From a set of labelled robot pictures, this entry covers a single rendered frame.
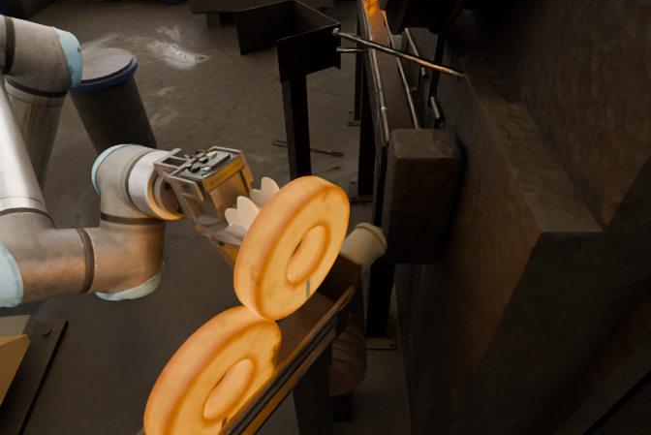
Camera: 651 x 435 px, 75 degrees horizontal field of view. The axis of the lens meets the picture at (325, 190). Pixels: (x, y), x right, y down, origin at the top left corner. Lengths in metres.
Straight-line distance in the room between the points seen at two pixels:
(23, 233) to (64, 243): 0.05
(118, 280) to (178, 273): 0.89
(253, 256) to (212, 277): 1.11
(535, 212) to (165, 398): 0.38
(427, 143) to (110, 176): 0.44
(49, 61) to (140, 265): 0.55
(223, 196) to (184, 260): 1.10
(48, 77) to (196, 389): 0.81
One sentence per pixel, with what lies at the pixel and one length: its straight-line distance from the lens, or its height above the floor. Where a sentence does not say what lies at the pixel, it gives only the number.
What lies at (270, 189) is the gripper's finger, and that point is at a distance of 0.46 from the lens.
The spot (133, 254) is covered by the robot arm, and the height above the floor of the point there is 0.70.
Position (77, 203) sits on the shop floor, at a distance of 1.98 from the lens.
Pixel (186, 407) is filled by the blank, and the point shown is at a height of 0.77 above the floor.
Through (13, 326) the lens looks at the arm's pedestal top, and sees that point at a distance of 1.50.
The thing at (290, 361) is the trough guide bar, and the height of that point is 0.69.
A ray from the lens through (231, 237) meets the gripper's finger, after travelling 0.47.
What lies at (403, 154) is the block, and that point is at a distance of 0.61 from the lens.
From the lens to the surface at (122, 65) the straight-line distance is 1.92.
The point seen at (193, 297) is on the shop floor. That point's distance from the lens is 1.47.
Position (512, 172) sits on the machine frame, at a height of 0.87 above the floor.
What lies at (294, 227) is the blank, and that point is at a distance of 0.40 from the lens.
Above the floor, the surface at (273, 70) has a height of 0.60.
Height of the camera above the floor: 1.16
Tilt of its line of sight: 42 degrees down
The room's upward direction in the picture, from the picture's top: 2 degrees counter-clockwise
